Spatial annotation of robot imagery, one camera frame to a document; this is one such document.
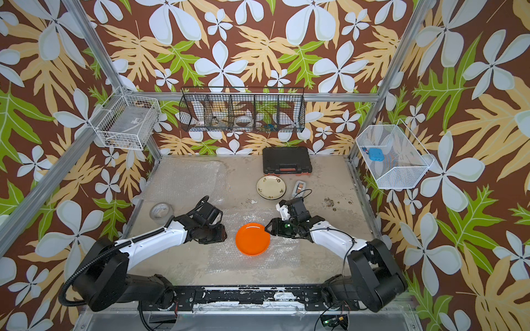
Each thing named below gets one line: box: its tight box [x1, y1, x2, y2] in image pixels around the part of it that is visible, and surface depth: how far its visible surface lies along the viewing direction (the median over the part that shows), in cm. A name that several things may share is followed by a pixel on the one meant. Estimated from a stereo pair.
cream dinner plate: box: [256, 175, 288, 201], surface depth 108 cm
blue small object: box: [368, 147, 385, 163], surface depth 88 cm
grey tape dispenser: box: [291, 179, 306, 198], surface depth 103 cm
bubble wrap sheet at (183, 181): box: [139, 157, 229, 206], surface depth 110 cm
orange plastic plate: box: [235, 222, 271, 257], surface depth 89 cm
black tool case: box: [262, 146, 313, 175], surface depth 121 cm
